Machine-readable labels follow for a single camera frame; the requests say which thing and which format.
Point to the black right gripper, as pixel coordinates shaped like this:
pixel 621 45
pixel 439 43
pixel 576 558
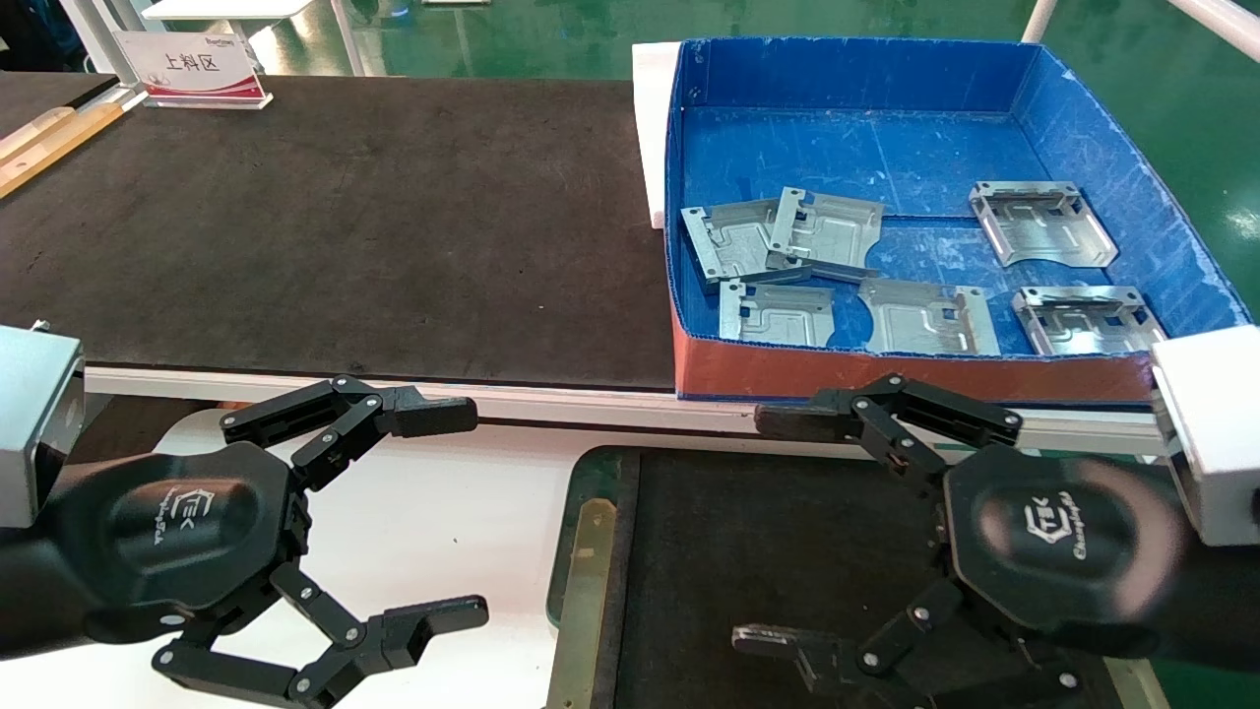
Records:
pixel 1063 542

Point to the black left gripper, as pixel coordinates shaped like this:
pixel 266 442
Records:
pixel 187 532

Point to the stamped grey metal bracket plate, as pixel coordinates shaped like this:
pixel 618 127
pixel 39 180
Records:
pixel 1083 325
pixel 724 241
pixel 778 315
pixel 925 320
pixel 1043 226
pixel 827 231

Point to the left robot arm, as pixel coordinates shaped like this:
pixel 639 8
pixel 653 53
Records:
pixel 30 591

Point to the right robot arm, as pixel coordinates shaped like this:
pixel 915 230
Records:
pixel 1221 611

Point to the black container tray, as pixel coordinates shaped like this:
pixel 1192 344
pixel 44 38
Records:
pixel 738 551

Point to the white platform board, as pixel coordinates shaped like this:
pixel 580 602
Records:
pixel 472 532

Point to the large black table mat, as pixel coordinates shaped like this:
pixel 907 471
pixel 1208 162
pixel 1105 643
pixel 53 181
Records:
pixel 345 226

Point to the blue corrugated plastic bin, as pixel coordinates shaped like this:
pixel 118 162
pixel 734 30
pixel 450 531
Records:
pixel 866 148

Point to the white red sign plate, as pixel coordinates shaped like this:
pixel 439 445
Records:
pixel 192 64

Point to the wooden strip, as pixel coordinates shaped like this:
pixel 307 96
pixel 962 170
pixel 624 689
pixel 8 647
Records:
pixel 59 143

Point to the aluminium table frame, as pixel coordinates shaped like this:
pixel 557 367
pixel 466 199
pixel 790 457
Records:
pixel 551 402

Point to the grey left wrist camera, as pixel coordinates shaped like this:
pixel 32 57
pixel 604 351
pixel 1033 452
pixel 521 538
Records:
pixel 34 423

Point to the white frame posts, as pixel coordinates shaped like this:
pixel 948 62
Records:
pixel 98 34

